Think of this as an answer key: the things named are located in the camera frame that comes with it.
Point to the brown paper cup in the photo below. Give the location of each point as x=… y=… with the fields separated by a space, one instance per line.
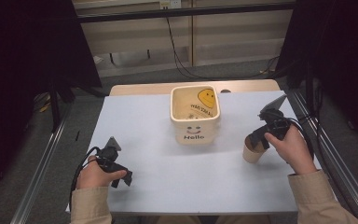
x=252 y=153

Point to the white wall socket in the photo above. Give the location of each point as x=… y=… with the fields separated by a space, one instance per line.
x=175 y=3

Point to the metal rail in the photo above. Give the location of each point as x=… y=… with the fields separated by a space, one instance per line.
x=37 y=174
x=335 y=155

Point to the person's right hand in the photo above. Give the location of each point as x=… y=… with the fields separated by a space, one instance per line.
x=292 y=149

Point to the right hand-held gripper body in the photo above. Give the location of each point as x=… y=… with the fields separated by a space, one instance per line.
x=273 y=119

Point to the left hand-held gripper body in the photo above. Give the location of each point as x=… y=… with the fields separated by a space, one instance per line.
x=109 y=155

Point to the black horizontal bar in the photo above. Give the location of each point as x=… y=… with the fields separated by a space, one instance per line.
x=186 y=13

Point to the person's left hand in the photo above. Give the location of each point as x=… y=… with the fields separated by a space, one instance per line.
x=94 y=176

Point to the white table mat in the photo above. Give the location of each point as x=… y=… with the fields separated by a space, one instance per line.
x=167 y=161

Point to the black curtain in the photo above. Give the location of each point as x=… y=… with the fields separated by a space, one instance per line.
x=21 y=81
x=332 y=62

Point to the cream smiley face bin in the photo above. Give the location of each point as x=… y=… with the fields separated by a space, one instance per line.
x=195 y=116

